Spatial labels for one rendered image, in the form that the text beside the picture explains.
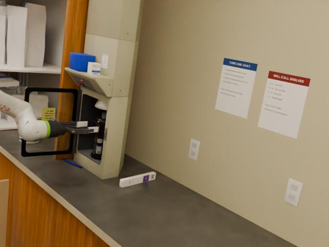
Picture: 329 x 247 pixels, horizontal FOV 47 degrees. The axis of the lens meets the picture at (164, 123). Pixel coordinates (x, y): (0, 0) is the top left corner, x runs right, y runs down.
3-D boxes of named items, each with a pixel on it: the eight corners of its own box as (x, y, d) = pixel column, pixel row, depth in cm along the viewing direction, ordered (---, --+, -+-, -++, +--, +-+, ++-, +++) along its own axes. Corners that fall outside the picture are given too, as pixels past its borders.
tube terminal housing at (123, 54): (106, 156, 252) (120, 37, 235) (137, 173, 230) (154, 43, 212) (73, 160, 235) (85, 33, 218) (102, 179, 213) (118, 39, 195)
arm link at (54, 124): (41, 136, 201) (49, 142, 195) (43, 115, 199) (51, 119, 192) (52, 135, 205) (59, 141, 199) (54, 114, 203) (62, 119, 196)
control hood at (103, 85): (80, 85, 224) (82, 68, 222) (111, 97, 202) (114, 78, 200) (62, 84, 217) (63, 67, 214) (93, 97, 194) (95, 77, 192)
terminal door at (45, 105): (72, 153, 232) (78, 88, 223) (20, 157, 214) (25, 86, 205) (71, 153, 232) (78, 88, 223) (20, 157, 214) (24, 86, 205)
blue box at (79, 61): (84, 69, 219) (85, 53, 217) (93, 72, 212) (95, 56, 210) (68, 68, 212) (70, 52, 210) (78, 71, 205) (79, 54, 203)
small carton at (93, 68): (95, 73, 207) (96, 62, 205) (99, 75, 203) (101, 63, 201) (86, 73, 204) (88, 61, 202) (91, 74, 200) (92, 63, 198)
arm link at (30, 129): (19, 146, 188) (26, 132, 182) (11, 127, 194) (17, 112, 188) (46, 144, 197) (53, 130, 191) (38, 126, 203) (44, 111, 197)
